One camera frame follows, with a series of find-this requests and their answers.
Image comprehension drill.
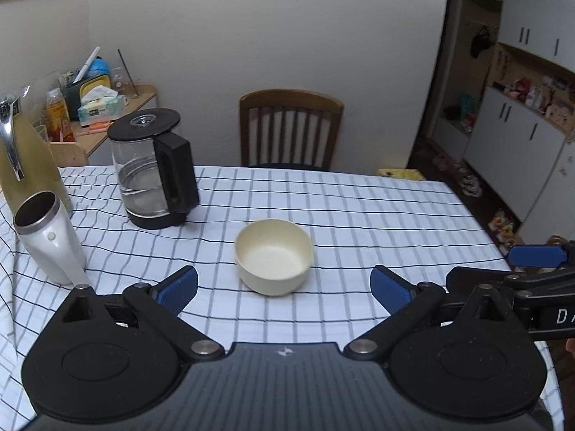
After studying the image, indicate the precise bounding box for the white cabinet unit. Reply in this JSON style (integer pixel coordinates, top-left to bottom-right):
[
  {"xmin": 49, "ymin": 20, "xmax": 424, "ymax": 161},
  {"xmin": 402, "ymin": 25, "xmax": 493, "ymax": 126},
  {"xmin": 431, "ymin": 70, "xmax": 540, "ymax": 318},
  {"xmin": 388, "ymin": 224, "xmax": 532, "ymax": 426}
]
[{"xmin": 428, "ymin": 0, "xmax": 574, "ymax": 245}]

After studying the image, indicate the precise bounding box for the wooden chair right side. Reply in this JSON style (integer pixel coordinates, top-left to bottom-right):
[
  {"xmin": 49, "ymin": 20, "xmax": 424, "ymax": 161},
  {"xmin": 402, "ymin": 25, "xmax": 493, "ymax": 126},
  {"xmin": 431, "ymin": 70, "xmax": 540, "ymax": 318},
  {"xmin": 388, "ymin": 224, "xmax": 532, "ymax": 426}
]
[{"xmin": 546, "ymin": 236, "xmax": 575, "ymax": 246}]

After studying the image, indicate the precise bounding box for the cream bowl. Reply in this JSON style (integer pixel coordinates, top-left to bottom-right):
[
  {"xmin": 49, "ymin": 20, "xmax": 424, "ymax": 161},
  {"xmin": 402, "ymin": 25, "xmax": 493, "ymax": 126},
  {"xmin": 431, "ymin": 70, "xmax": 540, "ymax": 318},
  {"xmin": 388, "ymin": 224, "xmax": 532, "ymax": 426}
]
[{"xmin": 234, "ymin": 219, "xmax": 314, "ymax": 297}]

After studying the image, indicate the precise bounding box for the orange snack bottle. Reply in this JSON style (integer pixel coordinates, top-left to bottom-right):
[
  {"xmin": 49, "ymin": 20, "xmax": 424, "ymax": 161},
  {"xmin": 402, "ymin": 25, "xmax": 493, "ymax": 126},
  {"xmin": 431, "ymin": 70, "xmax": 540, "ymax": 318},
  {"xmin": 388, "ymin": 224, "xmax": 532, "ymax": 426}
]
[{"xmin": 46, "ymin": 89, "xmax": 75, "ymax": 142}]

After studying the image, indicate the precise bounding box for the gold thermos jug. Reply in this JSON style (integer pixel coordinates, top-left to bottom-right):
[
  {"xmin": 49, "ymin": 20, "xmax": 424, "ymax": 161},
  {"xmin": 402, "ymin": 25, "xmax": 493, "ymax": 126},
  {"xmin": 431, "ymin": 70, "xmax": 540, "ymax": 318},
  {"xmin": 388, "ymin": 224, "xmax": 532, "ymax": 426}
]
[{"xmin": 0, "ymin": 92, "xmax": 73, "ymax": 215}]

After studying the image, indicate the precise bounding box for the person's right hand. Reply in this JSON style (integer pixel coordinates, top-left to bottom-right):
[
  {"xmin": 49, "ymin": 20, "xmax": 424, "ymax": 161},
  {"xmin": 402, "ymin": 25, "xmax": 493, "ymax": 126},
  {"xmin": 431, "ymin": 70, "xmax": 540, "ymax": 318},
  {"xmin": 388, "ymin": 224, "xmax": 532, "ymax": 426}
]
[{"xmin": 565, "ymin": 339, "xmax": 575, "ymax": 354}]

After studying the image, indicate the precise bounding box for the glass electric kettle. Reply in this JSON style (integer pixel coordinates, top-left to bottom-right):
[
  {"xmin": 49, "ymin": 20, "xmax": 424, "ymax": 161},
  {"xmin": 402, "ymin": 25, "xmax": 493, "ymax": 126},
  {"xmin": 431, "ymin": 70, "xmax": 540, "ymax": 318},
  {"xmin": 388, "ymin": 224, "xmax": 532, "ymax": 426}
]
[{"xmin": 107, "ymin": 108, "xmax": 200, "ymax": 230}]

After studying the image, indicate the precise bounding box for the dark organizer box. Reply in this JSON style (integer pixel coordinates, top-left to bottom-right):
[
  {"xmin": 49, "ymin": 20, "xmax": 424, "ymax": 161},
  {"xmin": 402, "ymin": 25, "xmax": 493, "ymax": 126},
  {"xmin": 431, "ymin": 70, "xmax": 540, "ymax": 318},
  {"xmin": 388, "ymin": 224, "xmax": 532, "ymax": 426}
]
[{"xmin": 59, "ymin": 56, "xmax": 111, "ymax": 122}]

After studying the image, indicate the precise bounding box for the checkered tablecloth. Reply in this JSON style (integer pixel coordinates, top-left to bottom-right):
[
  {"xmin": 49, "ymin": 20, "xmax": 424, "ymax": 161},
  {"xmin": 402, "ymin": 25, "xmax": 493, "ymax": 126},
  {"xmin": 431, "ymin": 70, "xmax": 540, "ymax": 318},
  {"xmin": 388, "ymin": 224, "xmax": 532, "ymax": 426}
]
[{"xmin": 1, "ymin": 166, "xmax": 562, "ymax": 430}]

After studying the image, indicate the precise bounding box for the wooden side shelf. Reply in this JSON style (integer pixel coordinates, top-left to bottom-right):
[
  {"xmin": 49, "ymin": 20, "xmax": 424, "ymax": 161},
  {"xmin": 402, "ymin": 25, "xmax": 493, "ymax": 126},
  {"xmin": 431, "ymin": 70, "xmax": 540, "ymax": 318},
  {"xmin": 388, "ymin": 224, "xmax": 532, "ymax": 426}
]
[{"xmin": 49, "ymin": 84, "xmax": 157, "ymax": 167}]

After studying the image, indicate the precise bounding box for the wooden chair behind table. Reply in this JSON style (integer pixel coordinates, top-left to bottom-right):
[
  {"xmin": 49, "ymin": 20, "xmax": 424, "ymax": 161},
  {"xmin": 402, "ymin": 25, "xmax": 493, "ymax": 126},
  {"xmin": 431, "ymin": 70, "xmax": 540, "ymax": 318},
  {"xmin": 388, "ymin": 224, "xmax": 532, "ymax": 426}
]
[{"xmin": 239, "ymin": 89, "xmax": 344, "ymax": 171}]

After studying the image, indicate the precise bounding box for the tissue box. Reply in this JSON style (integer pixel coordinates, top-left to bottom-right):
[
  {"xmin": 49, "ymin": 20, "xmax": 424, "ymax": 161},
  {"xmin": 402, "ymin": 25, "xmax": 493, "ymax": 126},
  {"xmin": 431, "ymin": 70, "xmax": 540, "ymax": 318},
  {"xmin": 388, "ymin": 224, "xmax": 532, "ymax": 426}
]
[{"xmin": 78, "ymin": 86, "xmax": 126, "ymax": 127}]

